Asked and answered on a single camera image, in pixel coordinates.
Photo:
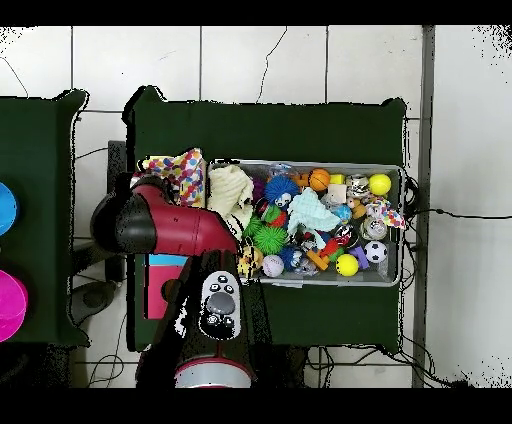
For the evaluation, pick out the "cream muslin cloth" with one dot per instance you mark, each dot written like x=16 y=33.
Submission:
x=228 y=188

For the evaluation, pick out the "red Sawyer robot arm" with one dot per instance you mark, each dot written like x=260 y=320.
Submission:
x=180 y=232

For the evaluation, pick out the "silver mesh bin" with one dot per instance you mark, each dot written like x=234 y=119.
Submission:
x=340 y=280

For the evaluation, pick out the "wooden box with three holes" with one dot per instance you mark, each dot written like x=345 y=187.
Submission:
x=154 y=308

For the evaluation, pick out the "green spiky puffer ball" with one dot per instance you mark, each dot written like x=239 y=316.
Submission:
x=270 y=239

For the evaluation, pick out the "blue spiky puffer ball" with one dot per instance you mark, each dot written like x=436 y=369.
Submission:
x=280 y=188

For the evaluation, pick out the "light blue muslin cloth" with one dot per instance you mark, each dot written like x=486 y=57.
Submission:
x=312 y=212

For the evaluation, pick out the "white toy baseball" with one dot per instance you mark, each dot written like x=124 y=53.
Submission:
x=273 y=266

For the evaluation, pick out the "orange toy basketball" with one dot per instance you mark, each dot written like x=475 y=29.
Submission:
x=320 y=180

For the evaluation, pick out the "dark green table cloth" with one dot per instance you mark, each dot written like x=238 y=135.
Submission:
x=280 y=132

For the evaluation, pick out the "yellow ball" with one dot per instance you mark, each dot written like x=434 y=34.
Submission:
x=380 y=184
x=347 y=264

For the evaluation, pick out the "black white soccer ball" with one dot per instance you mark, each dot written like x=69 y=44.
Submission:
x=375 y=251

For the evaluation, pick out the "dark green covered side table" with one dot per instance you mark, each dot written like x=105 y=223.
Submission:
x=40 y=140

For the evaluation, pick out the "blue round disc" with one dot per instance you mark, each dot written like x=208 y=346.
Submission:
x=8 y=208

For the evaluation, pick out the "magenta round disc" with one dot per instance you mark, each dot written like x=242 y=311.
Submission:
x=12 y=304

